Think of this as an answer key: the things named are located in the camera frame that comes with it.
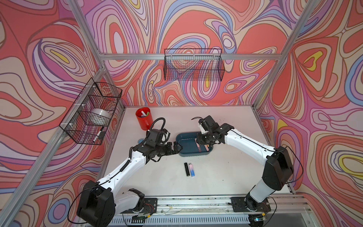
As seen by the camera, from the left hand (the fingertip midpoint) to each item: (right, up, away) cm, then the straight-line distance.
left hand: (177, 149), depth 80 cm
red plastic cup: (-23, +18, +15) cm, 33 cm away
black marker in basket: (-41, +10, -8) cm, 43 cm away
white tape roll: (-39, +19, -10) cm, 44 cm away
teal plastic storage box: (+6, +2, +19) cm, 20 cm away
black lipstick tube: (+6, -13, +4) cm, 15 cm away
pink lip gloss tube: (+14, -1, +13) cm, 19 cm away
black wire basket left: (-47, +18, -7) cm, 51 cm away
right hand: (+13, +2, +4) cm, 14 cm away
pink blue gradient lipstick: (+9, -14, +5) cm, 17 cm away
